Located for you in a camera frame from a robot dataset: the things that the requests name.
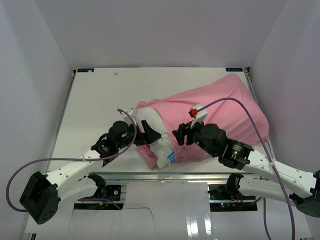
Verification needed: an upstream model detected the blue table label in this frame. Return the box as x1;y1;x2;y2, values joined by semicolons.
225;67;243;72
76;68;95;73

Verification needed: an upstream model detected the left blue table label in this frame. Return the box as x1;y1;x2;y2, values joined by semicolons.
76;68;95;73

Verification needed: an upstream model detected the pink floral pillowcase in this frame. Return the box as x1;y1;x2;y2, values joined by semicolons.
136;73;269;164

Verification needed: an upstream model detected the right blue table label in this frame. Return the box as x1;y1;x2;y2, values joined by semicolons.
225;67;243;72

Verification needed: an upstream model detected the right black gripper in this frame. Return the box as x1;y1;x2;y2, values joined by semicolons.
172;116;218;158

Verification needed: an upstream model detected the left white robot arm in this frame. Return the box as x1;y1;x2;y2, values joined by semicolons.
19;120;161;225

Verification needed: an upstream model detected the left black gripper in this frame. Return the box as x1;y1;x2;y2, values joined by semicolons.
117;120;161;150

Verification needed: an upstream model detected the white pillow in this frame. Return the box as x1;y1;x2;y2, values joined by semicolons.
135;106;175;170

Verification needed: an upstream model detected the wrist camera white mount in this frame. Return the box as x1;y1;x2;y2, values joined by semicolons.
189;103;208;129
117;108;138;124

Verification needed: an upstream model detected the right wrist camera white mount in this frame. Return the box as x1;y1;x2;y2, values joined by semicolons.
189;103;208;129

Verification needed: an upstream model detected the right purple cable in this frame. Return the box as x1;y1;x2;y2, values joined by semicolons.
194;97;296;240

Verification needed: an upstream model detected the purple cable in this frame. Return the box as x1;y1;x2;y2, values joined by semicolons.
5;107;138;213
194;97;296;240

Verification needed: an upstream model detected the aluminium table front rail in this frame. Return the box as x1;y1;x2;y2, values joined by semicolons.
97;172;231;182

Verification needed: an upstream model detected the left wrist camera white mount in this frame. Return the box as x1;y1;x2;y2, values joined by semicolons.
117;108;138;124

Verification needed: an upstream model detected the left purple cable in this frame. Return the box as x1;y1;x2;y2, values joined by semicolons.
5;107;138;213

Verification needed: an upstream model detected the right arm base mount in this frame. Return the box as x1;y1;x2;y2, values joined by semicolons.
207;173;260;213

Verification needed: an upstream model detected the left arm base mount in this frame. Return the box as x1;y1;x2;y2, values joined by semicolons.
73;173;124;211

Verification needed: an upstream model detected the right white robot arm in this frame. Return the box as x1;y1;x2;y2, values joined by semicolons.
172;122;320;218

